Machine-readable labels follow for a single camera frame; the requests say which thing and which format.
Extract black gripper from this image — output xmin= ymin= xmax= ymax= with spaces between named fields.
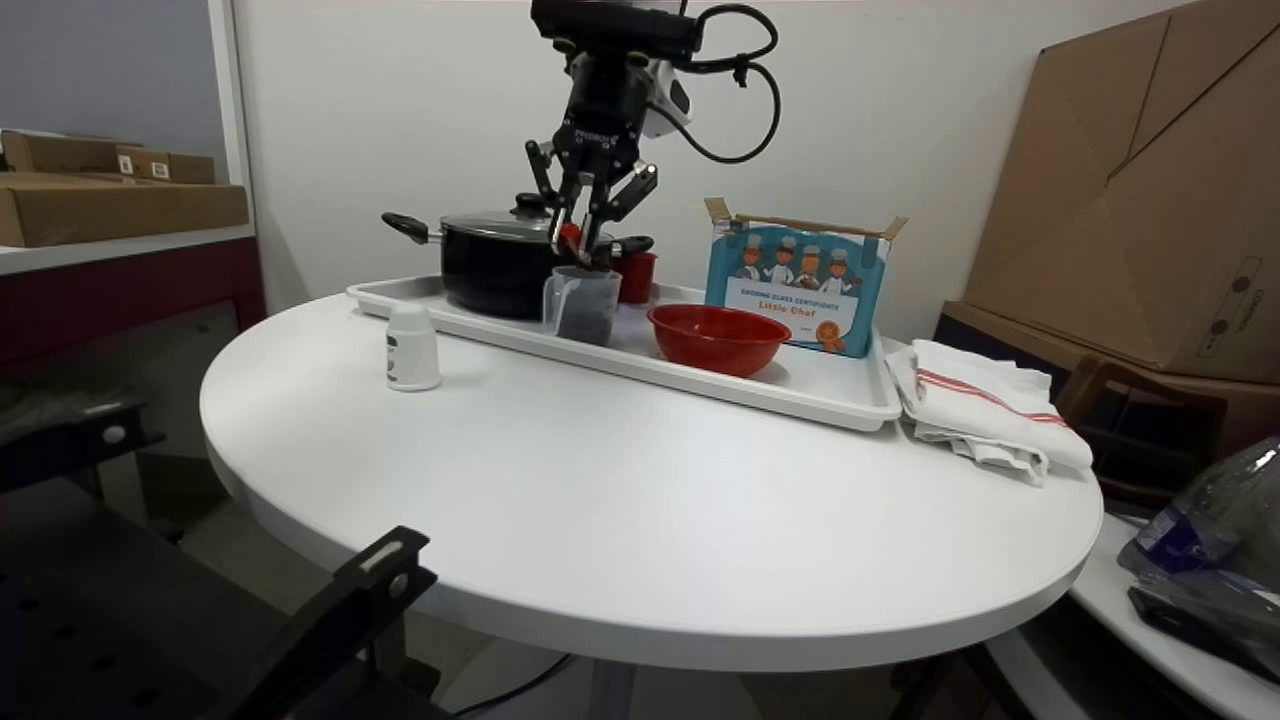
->
xmin=523 ymin=35 xmax=660 ymax=226

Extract clear measuring jug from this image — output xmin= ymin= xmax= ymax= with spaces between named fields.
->
xmin=539 ymin=263 xmax=620 ymax=343

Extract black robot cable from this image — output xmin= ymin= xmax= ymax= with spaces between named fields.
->
xmin=651 ymin=0 xmax=788 ymax=167

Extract white striped cloth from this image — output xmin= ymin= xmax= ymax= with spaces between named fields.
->
xmin=882 ymin=341 xmax=1090 ymax=484

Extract small white pill bottle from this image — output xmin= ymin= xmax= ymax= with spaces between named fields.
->
xmin=384 ymin=306 xmax=441 ymax=391

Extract flat cardboard boxes on shelf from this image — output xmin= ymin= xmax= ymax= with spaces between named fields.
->
xmin=0 ymin=127 xmax=247 ymax=248

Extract black glass pot lid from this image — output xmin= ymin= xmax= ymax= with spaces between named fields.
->
xmin=444 ymin=193 xmax=555 ymax=244

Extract black cooking pot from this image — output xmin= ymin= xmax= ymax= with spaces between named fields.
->
xmin=384 ymin=211 xmax=574 ymax=321

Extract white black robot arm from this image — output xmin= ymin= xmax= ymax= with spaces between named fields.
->
xmin=523 ymin=0 xmax=699 ymax=252

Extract blue printed cardboard box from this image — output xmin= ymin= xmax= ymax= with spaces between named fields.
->
xmin=703 ymin=195 xmax=898 ymax=358

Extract red white side shelf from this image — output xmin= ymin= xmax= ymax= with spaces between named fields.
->
xmin=0 ymin=226 xmax=268 ymax=367

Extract clear plastic bag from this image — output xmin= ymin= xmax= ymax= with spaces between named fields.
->
xmin=1119 ymin=436 xmax=1280 ymax=678

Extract large brown cardboard box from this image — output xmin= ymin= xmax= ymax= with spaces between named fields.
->
xmin=964 ymin=0 xmax=1280 ymax=382

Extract red plastic bowl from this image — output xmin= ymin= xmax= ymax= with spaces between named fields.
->
xmin=651 ymin=303 xmax=792 ymax=375

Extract white plastic tray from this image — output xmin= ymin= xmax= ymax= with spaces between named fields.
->
xmin=349 ymin=274 xmax=898 ymax=433

